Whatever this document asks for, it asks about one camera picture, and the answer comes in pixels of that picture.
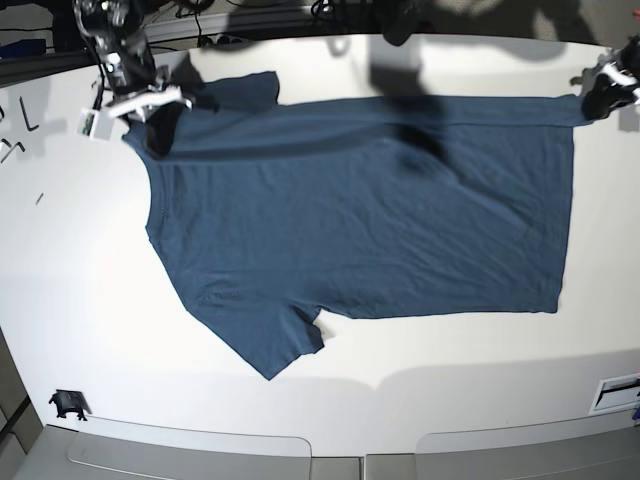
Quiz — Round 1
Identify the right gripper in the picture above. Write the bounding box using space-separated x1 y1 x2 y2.
102 49 220 159

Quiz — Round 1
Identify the blue T-shirt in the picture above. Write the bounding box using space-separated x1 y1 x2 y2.
123 72 585 379

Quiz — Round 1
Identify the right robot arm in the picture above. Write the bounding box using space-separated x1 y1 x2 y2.
72 0 203 160

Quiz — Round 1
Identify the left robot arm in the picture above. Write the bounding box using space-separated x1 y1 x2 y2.
581 35 639 121

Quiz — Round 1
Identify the long silver hex key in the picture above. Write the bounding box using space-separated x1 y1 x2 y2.
19 97 40 132

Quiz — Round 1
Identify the blue box in background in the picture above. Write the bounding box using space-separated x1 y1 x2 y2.
0 38 47 59

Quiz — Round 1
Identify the silver hex key pair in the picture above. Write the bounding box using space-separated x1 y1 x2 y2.
0 138 26 163

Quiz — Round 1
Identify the black plastic clip part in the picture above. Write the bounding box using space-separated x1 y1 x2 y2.
49 389 91 421

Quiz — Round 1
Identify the right grey chair back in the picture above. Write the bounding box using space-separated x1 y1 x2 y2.
364 415 640 480

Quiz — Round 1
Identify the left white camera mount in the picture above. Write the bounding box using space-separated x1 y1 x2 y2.
600 63 639 105

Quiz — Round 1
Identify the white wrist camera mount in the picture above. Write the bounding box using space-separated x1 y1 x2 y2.
76 85 194 141

